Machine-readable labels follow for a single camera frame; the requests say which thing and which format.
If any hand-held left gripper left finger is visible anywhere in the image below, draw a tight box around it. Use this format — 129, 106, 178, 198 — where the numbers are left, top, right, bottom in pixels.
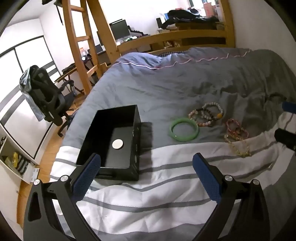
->
23, 153, 102, 241

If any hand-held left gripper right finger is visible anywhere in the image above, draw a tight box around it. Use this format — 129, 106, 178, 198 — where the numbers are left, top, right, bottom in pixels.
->
192, 152, 274, 241

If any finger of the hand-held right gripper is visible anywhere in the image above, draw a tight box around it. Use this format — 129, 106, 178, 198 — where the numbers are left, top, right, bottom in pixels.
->
282, 100, 296, 114
274, 128, 296, 151

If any black box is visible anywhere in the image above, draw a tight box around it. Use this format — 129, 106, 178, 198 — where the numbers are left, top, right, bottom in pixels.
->
75, 104, 142, 181

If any yellow bead bracelet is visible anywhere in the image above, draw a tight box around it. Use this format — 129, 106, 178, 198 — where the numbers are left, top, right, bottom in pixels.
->
224, 133, 252, 157

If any green jade bangle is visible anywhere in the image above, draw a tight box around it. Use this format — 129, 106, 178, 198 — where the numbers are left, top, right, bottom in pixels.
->
170, 118, 200, 142

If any pink bead bracelet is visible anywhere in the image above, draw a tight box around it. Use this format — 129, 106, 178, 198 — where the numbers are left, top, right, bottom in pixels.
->
226, 118, 249, 138

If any peach bead bracelet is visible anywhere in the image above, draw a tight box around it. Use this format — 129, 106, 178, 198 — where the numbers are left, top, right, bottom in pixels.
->
188, 110, 213, 127

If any white bead bracelet orange bead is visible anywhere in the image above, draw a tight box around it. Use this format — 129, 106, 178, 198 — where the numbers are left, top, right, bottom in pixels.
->
202, 102, 224, 121

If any white shelf unit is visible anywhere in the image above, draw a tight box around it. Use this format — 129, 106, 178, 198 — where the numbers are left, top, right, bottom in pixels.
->
0, 132, 40, 184

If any black office chair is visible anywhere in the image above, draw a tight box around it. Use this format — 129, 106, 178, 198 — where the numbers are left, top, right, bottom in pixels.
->
22, 65, 77, 138

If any grey blue striped blanket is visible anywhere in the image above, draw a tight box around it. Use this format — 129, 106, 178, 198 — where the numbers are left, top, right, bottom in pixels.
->
50, 46, 296, 241

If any white sliding door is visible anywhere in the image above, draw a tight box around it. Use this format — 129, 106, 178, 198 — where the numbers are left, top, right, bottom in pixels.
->
0, 36, 61, 160

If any small wooden table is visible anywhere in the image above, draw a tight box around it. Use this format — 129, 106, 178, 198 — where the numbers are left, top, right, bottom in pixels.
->
54, 64, 77, 82

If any grey blue garment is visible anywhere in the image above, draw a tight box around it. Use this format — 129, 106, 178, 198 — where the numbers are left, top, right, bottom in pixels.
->
19, 68, 44, 121

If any pink box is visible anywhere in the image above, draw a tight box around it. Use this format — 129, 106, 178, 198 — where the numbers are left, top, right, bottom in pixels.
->
203, 2, 216, 17

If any laptop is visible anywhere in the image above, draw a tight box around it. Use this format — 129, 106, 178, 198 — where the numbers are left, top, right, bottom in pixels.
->
93, 44, 107, 55

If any checkered bed sheet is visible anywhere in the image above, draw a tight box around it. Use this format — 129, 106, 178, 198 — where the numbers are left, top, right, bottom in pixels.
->
157, 49, 186, 57

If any pile of black clothes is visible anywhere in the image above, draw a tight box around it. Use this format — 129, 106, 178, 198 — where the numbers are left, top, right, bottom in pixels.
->
161, 9, 221, 30

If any wooden ladder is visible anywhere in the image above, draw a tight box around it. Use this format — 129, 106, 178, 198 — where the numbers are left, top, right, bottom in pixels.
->
62, 0, 103, 94

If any black computer monitor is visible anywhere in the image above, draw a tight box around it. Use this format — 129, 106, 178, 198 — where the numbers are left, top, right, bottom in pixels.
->
109, 19, 130, 39

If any wooden bunk bed frame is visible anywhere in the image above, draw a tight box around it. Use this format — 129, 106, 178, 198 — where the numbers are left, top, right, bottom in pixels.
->
87, 0, 237, 77

